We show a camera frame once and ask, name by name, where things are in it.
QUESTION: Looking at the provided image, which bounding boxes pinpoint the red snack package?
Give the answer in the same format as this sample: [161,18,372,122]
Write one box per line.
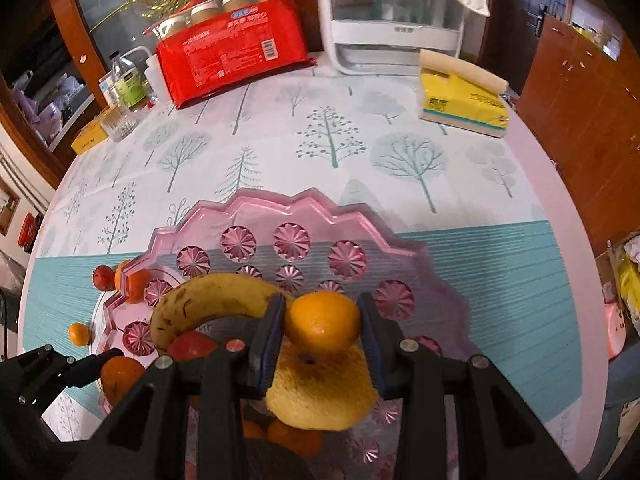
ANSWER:
[156,0,314,108]

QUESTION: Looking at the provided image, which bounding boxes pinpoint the pink plastic fruit bowl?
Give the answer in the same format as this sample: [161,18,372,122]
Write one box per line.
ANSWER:
[92,187,482,480]

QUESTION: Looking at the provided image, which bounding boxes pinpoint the brown wooden cabinet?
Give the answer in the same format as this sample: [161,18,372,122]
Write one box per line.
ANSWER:
[516,15,639,255]

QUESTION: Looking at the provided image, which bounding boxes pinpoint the white countertop appliance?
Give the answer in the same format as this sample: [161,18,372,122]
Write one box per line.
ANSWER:
[318,0,478,76]

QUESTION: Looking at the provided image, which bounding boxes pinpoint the dark avocado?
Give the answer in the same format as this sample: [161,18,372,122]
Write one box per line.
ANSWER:
[244,439,314,480]

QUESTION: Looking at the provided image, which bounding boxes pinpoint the tree pattern tablecloth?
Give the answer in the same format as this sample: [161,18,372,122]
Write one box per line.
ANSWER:
[20,61,602,467]

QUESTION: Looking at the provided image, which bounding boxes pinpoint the green label bottle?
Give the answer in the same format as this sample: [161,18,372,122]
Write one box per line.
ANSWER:
[110,51,149,112]

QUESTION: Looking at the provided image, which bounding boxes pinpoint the large orange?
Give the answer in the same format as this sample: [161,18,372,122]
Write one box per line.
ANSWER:
[100,356,145,408]

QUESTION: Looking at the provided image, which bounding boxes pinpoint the cardboard box with bags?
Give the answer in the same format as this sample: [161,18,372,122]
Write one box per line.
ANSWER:
[603,231,640,332]

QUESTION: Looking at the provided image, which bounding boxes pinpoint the yellow tissue pack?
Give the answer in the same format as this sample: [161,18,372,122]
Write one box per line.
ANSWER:
[418,49,509,139]

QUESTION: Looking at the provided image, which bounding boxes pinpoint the clear glass cup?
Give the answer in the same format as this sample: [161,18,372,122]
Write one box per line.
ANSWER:
[99,105,138,142]

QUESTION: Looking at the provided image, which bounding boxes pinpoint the small white carton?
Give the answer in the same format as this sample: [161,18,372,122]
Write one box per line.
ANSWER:
[99,72,116,108]

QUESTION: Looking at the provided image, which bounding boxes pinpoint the small tangerine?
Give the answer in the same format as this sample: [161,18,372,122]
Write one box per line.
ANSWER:
[68,323,92,347]
[242,418,324,460]

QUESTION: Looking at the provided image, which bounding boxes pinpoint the white squeeze bottle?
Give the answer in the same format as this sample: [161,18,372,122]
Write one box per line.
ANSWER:
[121,46,171,105]

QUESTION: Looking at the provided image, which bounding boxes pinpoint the yellow spotted pear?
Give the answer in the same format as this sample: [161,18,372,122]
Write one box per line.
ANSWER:
[265,340,378,431]

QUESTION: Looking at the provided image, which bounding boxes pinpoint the pink plastic stool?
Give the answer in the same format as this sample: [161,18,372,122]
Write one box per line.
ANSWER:
[604,301,626,360]

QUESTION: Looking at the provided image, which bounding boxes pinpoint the jar pack behind package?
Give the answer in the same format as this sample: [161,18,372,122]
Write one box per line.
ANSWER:
[142,0,269,40]

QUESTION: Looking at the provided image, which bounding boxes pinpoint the yellow flat box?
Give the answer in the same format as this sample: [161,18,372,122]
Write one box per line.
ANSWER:
[70,118,108,155]

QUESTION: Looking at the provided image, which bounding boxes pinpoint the small red fruit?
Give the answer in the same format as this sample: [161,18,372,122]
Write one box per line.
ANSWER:
[92,264,115,292]

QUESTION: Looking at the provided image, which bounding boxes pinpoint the spotted yellow banana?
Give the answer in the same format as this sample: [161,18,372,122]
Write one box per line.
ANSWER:
[150,273,294,354]

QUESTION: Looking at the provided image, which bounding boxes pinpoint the red yellow apple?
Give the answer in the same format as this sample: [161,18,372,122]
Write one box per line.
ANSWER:
[166,332,218,362]

